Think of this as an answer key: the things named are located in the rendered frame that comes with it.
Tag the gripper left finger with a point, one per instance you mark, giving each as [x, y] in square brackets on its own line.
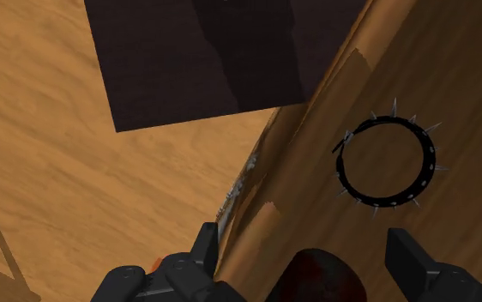
[182, 276]

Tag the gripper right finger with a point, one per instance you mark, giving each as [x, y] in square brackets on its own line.
[416, 267]

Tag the dark red round object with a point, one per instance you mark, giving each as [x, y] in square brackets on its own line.
[316, 278]

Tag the black spiked collar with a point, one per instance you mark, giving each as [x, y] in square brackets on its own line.
[430, 165]

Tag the wooden chest of drawers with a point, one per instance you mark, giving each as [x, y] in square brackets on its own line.
[454, 62]

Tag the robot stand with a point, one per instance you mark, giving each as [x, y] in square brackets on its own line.
[161, 62]

